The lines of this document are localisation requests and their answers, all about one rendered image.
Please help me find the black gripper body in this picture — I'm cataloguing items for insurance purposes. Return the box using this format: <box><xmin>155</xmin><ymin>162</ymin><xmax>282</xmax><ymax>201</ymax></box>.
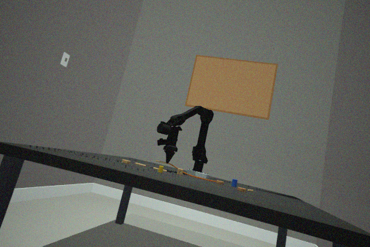
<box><xmin>163</xmin><ymin>136</ymin><xmax>177</xmax><ymax>152</ymax></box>

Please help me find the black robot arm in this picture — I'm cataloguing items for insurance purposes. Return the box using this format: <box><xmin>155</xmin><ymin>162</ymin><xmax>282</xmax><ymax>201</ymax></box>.
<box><xmin>157</xmin><ymin>106</ymin><xmax>214</xmax><ymax>172</ymax></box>

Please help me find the blue cylinder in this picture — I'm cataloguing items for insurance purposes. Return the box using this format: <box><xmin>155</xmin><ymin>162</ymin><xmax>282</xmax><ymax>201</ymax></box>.
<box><xmin>231</xmin><ymin>179</ymin><xmax>238</xmax><ymax>187</ymax></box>

